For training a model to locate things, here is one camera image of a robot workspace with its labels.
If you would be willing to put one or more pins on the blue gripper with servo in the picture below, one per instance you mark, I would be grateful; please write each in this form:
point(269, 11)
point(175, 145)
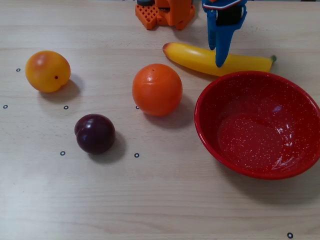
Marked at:
point(226, 31)

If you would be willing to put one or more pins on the yellow toy banana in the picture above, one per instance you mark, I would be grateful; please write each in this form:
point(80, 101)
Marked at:
point(190, 56)

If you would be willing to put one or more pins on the orange robot base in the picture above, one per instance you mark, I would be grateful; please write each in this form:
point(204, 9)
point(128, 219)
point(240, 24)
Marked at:
point(146, 16)

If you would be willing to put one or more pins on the red speckled bowl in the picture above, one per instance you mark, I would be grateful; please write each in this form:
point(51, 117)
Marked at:
point(250, 140)

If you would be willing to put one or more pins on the orange toy fruit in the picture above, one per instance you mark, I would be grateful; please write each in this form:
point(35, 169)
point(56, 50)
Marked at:
point(157, 90)

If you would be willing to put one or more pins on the dark purple toy plum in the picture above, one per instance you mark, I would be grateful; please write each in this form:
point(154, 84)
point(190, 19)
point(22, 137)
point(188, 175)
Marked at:
point(95, 133)

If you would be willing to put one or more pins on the yellow toy peach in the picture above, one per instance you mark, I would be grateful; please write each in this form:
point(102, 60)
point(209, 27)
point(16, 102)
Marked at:
point(47, 71)

